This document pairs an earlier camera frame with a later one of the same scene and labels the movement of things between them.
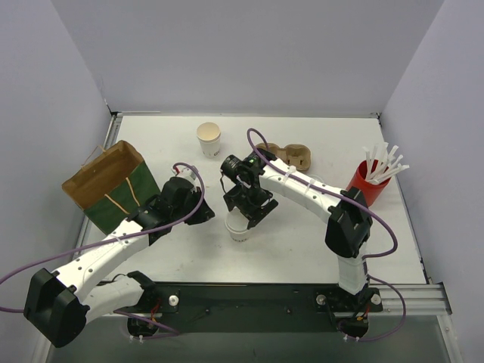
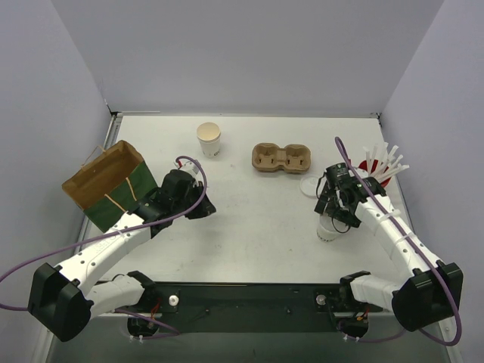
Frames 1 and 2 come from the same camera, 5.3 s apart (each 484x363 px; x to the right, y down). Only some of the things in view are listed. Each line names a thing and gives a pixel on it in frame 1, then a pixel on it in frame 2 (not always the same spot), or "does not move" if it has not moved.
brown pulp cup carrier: (296, 155) does not move
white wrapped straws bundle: (382, 162) does not move
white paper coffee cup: (237, 224) → (326, 230)
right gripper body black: (255, 211) → (333, 202)
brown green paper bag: (113, 184) does not move
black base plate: (255, 307) does not move
